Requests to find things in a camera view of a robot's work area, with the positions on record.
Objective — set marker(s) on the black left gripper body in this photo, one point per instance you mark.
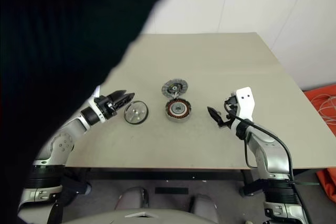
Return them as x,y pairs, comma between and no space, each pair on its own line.
106,102

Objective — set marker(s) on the copper wound motor stator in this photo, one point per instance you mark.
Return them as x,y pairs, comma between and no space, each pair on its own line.
178,110

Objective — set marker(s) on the black floor tape strip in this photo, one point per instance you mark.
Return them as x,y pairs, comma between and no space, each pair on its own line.
172,191

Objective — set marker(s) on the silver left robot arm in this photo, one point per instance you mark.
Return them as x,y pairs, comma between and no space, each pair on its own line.
65,145

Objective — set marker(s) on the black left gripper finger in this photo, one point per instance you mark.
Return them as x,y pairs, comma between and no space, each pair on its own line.
124,101
118,95

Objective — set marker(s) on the grey round gear disc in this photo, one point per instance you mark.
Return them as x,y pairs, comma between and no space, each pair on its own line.
173,87

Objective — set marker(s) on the black silver spoked wheel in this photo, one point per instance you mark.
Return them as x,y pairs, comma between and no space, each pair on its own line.
136,112

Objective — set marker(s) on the black blurred foreground shape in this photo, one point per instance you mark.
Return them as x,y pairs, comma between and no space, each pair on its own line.
52,37

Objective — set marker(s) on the silver robot torso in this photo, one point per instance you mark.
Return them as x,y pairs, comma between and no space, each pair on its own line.
170,217

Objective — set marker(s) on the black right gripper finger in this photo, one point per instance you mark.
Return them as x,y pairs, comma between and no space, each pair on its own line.
215,115
229,104

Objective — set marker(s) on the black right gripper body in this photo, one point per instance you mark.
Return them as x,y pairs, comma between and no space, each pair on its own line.
228,120

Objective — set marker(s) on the black metal table frame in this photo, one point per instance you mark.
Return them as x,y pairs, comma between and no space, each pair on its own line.
157,174

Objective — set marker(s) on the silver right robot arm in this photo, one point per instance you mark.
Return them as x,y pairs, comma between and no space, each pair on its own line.
270,155

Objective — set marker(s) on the orange fabric bag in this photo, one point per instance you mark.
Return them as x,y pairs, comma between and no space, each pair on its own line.
320,95
328,182

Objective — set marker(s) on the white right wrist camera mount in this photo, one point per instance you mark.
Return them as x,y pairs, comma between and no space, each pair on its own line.
245,103

